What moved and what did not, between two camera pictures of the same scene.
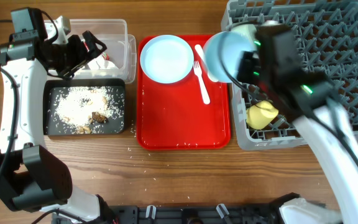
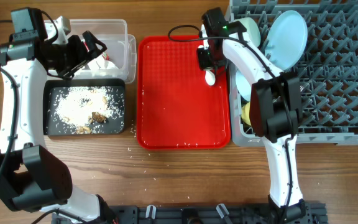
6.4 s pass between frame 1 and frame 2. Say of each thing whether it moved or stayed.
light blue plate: moved
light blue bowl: moved
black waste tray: stayed
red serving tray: stayed
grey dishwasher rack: stayed
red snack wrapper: stayed
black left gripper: stayed
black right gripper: moved
